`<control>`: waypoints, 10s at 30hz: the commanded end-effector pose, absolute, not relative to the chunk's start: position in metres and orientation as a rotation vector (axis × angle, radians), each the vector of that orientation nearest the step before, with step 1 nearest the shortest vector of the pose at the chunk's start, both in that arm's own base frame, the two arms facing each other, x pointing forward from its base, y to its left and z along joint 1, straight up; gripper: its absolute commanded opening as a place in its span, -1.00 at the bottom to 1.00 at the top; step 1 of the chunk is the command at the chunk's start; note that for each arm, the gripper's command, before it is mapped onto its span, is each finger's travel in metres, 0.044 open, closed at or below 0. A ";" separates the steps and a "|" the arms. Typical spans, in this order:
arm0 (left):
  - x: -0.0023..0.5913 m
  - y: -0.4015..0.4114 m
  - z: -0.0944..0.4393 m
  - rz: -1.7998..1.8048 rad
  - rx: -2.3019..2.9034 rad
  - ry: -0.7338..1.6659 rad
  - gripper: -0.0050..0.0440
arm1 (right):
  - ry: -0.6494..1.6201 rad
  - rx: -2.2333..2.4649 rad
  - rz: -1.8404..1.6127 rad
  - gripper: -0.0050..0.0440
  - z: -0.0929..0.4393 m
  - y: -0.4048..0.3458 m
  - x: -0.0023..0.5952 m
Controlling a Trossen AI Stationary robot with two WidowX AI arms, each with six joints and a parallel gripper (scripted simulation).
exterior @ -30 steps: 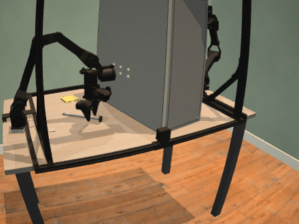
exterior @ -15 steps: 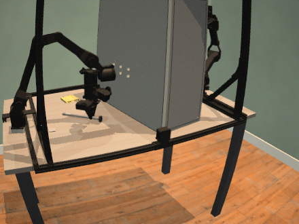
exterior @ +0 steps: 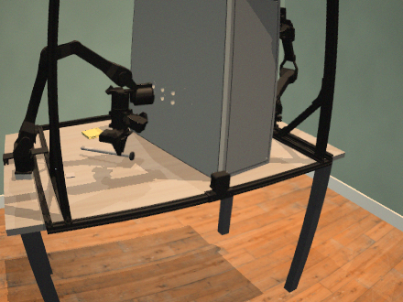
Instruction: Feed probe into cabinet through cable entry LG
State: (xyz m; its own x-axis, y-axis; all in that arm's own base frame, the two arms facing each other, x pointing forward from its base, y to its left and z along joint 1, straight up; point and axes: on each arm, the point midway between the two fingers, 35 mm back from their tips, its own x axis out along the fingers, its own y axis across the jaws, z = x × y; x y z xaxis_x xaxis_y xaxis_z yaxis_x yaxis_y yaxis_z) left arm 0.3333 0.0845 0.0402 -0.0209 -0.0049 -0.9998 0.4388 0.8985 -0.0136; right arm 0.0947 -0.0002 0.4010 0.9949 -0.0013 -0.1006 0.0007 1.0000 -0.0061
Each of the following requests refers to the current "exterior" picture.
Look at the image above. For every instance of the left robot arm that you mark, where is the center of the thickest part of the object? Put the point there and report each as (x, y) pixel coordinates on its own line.
(142, 95)

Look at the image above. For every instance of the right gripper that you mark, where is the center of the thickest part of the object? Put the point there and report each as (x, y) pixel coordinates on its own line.
(287, 33)

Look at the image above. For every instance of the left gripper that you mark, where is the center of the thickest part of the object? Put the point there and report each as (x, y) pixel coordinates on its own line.
(112, 136)

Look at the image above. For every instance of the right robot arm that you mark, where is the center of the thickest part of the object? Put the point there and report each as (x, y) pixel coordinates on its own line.
(287, 76)

